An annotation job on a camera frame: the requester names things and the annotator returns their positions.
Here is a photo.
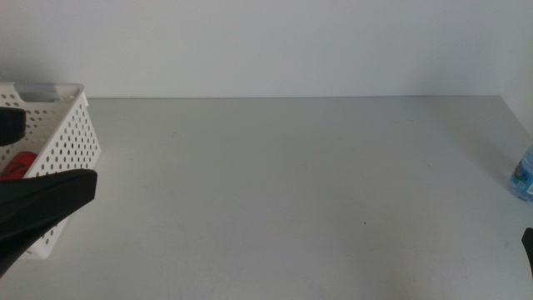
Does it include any red drink bottle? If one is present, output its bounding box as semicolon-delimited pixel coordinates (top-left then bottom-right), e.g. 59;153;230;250
0;151;38;181

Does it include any clear water bottle blue cap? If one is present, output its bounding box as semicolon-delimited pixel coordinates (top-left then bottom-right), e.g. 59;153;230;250
509;144;533;204

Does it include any white perforated plastic basket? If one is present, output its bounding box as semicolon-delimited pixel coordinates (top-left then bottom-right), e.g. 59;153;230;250
0;81;102;260

